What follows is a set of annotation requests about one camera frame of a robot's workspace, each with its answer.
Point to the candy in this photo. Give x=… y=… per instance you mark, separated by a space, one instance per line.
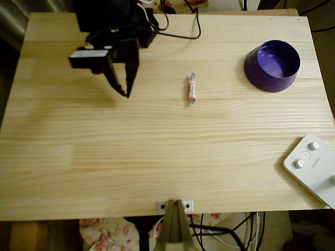
x=191 y=89

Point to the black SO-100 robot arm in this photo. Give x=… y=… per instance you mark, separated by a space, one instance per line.
x=102 y=13

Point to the purple bowl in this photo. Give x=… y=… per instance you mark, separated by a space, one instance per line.
x=272 y=85

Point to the floral cloth with lace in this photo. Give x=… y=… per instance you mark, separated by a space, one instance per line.
x=180 y=4

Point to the floral cushion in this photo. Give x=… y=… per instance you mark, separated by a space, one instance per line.
x=104 y=235

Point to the black pole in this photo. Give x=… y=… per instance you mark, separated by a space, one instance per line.
x=144 y=240

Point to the wooden table leg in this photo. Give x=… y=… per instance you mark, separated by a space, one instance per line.
x=26 y=238

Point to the white device with knobs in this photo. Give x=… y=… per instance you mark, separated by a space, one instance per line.
x=314 y=177

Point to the white metal bracket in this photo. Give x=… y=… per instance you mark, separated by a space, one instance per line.
x=159 y=204

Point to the tan camera stand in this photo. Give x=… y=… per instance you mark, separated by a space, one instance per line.
x=174 y=227

